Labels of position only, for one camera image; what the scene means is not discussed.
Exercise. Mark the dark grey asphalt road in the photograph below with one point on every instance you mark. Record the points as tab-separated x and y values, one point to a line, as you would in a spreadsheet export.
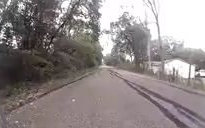
100	100

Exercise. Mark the clump of dark trees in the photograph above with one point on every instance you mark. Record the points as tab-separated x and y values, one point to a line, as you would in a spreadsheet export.
130	40

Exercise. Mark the tall bare tree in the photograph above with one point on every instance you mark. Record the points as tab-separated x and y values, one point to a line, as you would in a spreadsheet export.
157	33

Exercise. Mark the dense green wood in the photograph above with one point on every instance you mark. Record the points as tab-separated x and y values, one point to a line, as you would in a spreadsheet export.
40	40

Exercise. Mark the white low building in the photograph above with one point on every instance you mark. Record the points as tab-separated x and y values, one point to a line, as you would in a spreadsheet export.
180	67

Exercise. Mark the leaf-strewn earth verge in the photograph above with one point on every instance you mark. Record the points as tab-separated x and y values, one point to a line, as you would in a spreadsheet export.
26	91

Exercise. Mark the row of green trees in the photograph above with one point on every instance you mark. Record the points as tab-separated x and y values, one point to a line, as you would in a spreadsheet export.
190	55

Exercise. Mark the white car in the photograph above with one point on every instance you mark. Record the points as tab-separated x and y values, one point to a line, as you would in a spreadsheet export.
204	73

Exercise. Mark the wooden post fence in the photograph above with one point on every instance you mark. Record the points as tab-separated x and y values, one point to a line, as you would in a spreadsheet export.
189	75

